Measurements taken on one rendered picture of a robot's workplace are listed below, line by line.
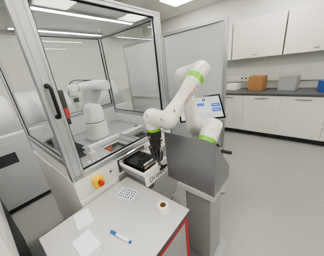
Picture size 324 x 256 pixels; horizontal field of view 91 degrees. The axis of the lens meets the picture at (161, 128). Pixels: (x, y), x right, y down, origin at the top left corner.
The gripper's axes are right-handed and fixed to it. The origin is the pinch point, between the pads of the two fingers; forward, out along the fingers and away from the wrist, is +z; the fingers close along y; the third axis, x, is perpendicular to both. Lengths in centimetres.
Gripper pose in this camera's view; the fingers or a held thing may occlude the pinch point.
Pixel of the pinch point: (158, 164)
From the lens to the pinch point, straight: 113.7
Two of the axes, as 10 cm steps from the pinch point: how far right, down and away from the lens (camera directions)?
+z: 1.0, 9.3, 3.6
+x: 6.3, -3.4, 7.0
